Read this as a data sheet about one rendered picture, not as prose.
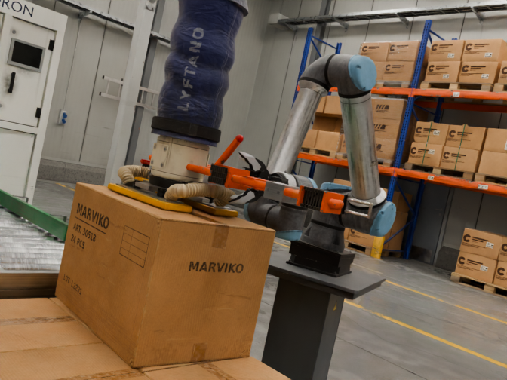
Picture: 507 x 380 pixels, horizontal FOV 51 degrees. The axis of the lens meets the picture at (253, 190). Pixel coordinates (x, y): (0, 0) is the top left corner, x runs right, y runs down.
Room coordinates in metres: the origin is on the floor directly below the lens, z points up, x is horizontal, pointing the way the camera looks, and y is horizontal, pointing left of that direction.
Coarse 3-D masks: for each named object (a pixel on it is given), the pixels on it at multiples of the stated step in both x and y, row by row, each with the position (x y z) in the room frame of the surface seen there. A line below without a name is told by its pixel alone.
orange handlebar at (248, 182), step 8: (192, 168) 1.62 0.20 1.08; (200, 168) 1.59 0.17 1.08; (208, 168) 1.57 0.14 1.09; (232, 176) 1.48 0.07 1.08; (240, 176) 1.47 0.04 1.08; (248, 176) 1.44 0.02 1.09; (248, 184) 1.44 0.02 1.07; (256, 184) 1.41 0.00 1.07; (264, 184) 1.39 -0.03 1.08; (288, 192) 1.33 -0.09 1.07; (296, 192) 1.31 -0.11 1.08; (336, 200) 1.25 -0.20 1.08; (336, 208) 1.25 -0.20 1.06
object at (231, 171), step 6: (210, 168) 1.53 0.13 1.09; (216, 168) 1.51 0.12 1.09; (222, 168) 1.49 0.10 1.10; (228, 168) 1.58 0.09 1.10; (234, 168) 1.49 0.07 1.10; (210, 174) 1.54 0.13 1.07; (216, 174) 1.52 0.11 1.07; (222, 174) 1.50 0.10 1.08; (228, 174) 1.48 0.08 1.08; (234, 174) 1.50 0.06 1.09; (240, 174) 1.51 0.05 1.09; (246, 174) 1.53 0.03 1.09; (210, 180) 1.52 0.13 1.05; (216, 180) 1.50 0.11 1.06; (222, 180) 1.49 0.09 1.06; (228, 180) 1.48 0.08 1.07; (228, 186) 1.49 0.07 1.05; (234, 186) 1.50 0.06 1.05; (240, 186) 1.52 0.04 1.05
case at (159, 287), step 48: (96, 192) 1.66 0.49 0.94; (96, 240) 1.60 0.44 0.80; (144, 240) 1.38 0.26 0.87; (192, 240) 1.40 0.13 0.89; (240, 240) 1.50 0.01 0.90; (96, 288) 1.56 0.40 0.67; (144, 288) 1.35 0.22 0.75; (192, 288) 1.42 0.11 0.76; (240, 288) 1.53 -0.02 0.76; (144, 336) 1.34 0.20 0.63; (192, 336) 1.44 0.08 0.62; (240, 336) 1.55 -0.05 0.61
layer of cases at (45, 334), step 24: (0, 312) 1.53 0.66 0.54; (24, 312) 1.57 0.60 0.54; (48, 312) 1.61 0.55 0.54; (72, 312) 1.66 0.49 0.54; (0, 336) 1.36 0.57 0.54; (24, 336) 1.39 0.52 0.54; (48, 336) 1.43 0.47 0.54; (72, 336) 1.46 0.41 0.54; (96, 336) 1.51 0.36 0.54; (0, 360) 1.23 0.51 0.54; (24, 360) 1.25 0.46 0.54; (48, 360) 1.28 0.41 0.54; (72, 360) 1.31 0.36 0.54; (96, 360) 1.34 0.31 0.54; (120, 360) 1.37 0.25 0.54; (216, 360) 1.51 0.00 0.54; (240, 360) 1.55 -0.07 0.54
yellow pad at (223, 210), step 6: (156, 192) 1.86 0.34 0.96; (180, 198) 1.76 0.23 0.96; (186, 198) 1.76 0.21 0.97; (210, 198) 1.72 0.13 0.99; (192, 204) 1.71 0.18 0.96; (198, 204) 1.69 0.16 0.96; (204, 204) 1.69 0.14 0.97; (210, 204) 1.68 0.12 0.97; (204, 210) 1.67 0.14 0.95; (210, 210) 1.64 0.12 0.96; (216, 210) 1.63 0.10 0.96; (222, 210) 1.65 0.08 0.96; (228, 210) 1.67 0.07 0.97; (234, 210) 1.70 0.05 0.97; (234, 216) 1.69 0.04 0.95
